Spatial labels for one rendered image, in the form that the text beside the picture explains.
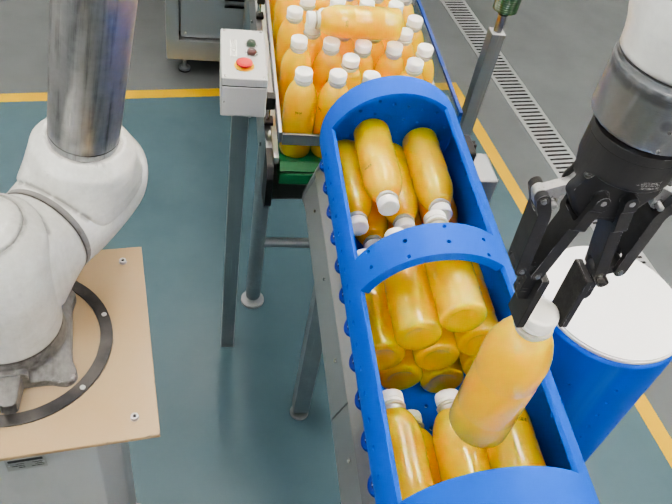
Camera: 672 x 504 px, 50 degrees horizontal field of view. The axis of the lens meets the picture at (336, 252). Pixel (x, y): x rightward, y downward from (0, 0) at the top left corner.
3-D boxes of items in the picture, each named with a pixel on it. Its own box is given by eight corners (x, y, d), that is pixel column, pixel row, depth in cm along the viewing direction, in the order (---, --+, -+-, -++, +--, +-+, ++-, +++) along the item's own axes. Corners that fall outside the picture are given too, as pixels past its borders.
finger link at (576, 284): (575, 258, 68) (582, 258, 68) (550, 304, 73) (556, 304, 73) (586, 282, 66) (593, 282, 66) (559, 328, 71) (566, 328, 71)
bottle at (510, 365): (482, 462, 83) (544, 363, 68) (435, 418, 86) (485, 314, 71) (519, 426, 87) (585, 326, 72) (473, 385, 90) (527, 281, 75)
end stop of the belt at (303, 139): (281, 144, 163) (282, 134, 161) (281, 142, 164) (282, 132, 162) (448, 151, 171) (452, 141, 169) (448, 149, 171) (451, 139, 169)
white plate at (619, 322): (629, 388, 119) (626, 392, 120) (715, 319, 133) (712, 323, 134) (509, 279, 133) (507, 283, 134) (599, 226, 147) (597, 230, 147)
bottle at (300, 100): (280, 137, 173) (289, 64, 159) (311, 142, 174) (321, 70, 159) (276, 156, 168) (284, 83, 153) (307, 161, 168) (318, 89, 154)
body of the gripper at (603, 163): (611, 155, 51) (563, 244, 58) (717, 159, 53) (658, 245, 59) (576, 93, 56) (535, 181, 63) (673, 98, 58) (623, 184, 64)
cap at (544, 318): (539, 343, 70) (545, 332, 69) (508, 318, 72) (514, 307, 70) (561, 324, 72) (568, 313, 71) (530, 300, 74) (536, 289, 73)
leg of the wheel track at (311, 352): (290, 420, 223) (315, 292, 177) (289, 404, 226) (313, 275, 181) (308, 420, 224) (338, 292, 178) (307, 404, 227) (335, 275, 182)
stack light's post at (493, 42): (401, 304, 261) (492, 34, 182) (399, 296, 264) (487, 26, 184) (411, 304, 262) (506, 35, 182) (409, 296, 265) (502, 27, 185)
